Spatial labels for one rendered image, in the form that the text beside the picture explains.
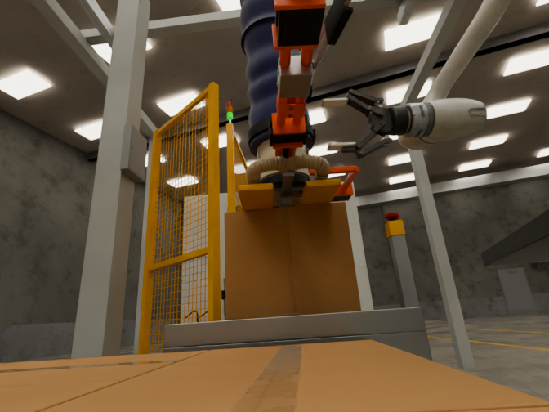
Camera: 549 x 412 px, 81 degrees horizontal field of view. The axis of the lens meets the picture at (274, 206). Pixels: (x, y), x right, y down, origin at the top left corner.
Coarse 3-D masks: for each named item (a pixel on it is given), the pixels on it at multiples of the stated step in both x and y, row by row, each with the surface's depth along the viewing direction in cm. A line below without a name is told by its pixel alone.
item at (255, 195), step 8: (256, 184) 88; (264, 184) 88; (272, 184) 88; (240, 192) 88; (248, 192) 89; (256, 192) 89; (264, 192) 90; (272, 192) 90; (240, 200) 95; (248, 200) 96; (256, 200) 96; (264, 200) 97; (272, 200) 98; (248, 208) 104; (256, 208) 104; (264, 208) 105
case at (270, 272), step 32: (256, 224) 104; (288, 224) 102; (320, 224) 101; (256, 256) 100; (288, 256) 99; (320, 256) 98; (352, 256) 97; (256, 288) 97; (288, 288) 96; (320, 288) 95; (352, 288) 94
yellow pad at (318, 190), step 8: (312, 184) 88; (320, 184) 88; (328, 184) 88; (336, 184) 88; (304, 192) 93; (312, 192) 93; (320, 192) 93; (328, 192) 94; (336, 192) 95; (304, 200) 100; (312, 200) 100; (320, 200) 101; (328, 200) 102
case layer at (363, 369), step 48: (0, 384) 45; (48, 384) 43; (96, 384) 39; (144, 384) 37; (192, 384) 35; (240, 384) 33; (288, 384) 32; (336, 384) 30; (384, 384) 29; (432, 384) 27; (480, 384) 26
